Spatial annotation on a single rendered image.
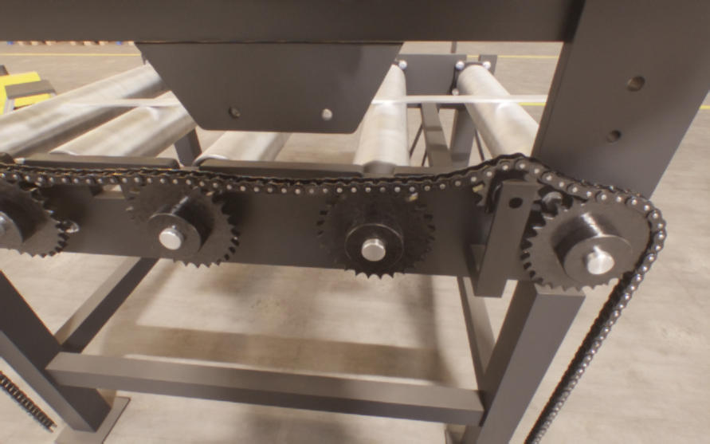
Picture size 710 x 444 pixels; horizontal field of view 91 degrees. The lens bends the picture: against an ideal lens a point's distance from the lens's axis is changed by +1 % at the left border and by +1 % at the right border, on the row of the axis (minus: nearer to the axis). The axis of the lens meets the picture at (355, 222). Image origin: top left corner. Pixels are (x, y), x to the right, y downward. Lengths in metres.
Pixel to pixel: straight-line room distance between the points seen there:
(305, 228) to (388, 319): 0.99
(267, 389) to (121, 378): 0.39
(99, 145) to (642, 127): 0.90
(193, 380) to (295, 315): 0.62
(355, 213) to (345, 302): 1.11
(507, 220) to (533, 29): 0.22
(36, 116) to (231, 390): 0.82
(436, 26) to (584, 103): 0.20
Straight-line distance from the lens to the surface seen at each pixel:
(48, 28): 0.66
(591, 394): 1.55
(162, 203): 0.59
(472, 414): 0.99
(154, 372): 1.11
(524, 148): 0.73
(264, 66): 0.51
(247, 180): 0.51
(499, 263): 0.52
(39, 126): 1.17
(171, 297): 1.80
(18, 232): 0.75
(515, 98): 0.98
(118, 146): 0.88
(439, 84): 1.44
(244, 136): 0.75
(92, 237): 0.80
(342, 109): 0.50
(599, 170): 0.58
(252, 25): 0.51
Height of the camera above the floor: 1.17
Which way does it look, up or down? 35 degrees down
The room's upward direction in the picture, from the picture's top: 1 degrees counter-clockwise
